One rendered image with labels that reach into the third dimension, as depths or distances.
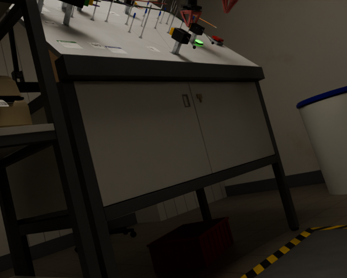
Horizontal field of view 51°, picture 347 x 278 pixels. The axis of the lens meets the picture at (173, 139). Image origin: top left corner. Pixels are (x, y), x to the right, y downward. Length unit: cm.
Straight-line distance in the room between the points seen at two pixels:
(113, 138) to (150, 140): 16
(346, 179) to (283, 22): 164
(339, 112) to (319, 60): 92
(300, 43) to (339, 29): 35
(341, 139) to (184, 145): 150
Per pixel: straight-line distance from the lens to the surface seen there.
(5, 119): 103
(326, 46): 346
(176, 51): 157
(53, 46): 119
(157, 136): 132
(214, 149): 155
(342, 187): 277
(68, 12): 143
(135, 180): 121
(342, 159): 271
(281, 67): 367
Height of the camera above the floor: 46
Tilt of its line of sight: 5 degrees up
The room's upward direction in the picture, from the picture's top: 15 degrees counter-clockwise
